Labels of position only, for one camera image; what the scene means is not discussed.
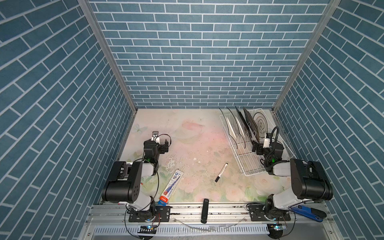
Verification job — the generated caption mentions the square white plate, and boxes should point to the square white plate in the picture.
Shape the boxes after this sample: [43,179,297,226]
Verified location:
[228,109,246,148]
[220,109,238,149]

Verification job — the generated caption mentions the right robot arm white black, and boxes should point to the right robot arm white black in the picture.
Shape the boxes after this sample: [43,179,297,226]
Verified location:
[246,127,334,221]

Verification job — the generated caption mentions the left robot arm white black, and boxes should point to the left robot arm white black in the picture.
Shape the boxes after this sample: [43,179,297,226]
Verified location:
[102,137,172,215]

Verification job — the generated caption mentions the square plate dark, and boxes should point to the square plate dark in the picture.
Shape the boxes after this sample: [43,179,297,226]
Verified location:
[243,108,260,143]
[235,107,253,141]

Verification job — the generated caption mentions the round clear glass plate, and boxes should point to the round clear glass plate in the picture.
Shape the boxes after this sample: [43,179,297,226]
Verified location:
[253,112,269,138]

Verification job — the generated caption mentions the black white marker pen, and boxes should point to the black white marker pen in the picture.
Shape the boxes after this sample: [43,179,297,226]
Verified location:
[215,163,228,183]

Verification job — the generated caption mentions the black remote control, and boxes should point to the black remote control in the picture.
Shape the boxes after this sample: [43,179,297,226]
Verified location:
[201,199,209,224]

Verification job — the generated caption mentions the left green circuit board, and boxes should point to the left green circuit board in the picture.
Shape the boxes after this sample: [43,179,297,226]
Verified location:
[138,226,158,235]

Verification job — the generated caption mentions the green circuit board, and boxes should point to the green circuit board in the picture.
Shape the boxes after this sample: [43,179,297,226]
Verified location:
[138,226,158,235]
[267,224,287,236]

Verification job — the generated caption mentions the right green circuit board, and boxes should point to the right green circuit board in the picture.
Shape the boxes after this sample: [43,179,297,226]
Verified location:
[267,224,287,236]

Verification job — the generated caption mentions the blue black crimping tool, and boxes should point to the blue black crimping tool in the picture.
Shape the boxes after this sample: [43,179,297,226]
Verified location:
[291,205,327,223]

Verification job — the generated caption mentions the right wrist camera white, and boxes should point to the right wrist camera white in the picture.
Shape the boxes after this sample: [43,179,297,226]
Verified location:
[263,138,271,149]

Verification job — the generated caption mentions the white wire dish rack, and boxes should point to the white wire dish rack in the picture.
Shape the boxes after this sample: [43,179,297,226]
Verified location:
[220,107,294,177]

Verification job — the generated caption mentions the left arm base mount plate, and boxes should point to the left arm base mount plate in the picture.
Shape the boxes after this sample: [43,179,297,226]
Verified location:
[128,206,171,223]

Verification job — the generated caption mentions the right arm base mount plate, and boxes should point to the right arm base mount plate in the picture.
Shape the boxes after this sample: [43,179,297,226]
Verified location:
[246,204,291,222]

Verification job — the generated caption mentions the white slotted cable duct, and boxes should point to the white slotted cable duct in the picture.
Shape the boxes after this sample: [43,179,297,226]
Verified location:
[93,224,269,237]

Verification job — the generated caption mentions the aluminium rail frame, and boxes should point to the aluminium rail frame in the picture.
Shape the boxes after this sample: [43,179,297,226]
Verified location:
[79,203,342,240]

